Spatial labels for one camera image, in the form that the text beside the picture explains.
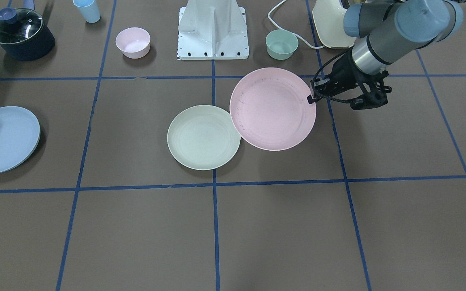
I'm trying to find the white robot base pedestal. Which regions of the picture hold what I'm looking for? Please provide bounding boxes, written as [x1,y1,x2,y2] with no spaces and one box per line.
[176,0,250,60]

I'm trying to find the cream plate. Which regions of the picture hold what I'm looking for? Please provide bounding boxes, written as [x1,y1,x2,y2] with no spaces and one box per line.
[167,105,241,170]

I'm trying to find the green bowl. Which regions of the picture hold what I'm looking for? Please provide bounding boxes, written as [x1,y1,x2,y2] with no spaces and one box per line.
[265,29,299,60]

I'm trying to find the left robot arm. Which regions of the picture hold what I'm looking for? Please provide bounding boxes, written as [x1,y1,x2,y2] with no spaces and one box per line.
[307,0,464,110]

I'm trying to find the blue plate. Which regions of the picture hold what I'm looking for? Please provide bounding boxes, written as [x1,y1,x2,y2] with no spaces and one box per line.
[0,106,40,173]

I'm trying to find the white toaster cable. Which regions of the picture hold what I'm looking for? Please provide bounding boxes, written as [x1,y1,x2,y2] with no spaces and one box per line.
[267,0,325,50]

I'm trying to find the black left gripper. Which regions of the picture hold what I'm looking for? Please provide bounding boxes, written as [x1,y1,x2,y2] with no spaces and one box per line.
[307,51,364,104]

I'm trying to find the dark blue pot with lid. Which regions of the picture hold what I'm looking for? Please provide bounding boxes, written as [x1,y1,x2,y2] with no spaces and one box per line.
[0,0,56,61]

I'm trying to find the cream toaster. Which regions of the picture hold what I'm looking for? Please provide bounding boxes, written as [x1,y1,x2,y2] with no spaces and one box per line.
[312,0,356,49]

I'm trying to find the light blue cup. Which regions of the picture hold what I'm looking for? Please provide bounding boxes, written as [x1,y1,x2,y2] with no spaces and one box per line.
[73,0,101,23]

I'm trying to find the pink plate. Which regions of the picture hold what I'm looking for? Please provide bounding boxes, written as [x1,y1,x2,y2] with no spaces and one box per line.
[229,67,316,151]

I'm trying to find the pink bowl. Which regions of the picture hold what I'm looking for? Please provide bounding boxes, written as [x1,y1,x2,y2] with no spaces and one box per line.
[115,27,151,59]

